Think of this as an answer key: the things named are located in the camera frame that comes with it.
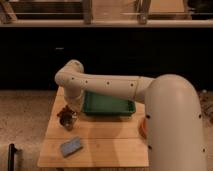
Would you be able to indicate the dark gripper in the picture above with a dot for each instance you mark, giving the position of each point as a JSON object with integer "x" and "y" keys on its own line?
{"x": 67, "y": 114}

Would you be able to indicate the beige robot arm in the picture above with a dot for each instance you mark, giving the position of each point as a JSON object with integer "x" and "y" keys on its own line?
{"x": 173, "y": 112}

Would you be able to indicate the blue sponge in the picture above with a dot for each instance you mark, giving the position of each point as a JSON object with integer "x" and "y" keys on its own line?
{"x": 71, "y": 146}

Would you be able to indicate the green plastic tray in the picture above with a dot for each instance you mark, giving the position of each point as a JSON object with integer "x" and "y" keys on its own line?
{"x": 102, "y": 105}

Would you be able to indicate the orange object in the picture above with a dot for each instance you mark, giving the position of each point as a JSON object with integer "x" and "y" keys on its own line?
{"x": 142, "y": 128}

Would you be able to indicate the black post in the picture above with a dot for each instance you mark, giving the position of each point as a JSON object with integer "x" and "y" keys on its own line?
{"x": 11, "y": 152}

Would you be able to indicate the wooden shelf frame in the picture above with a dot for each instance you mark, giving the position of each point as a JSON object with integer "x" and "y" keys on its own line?
{"x": 106, "y": 13}

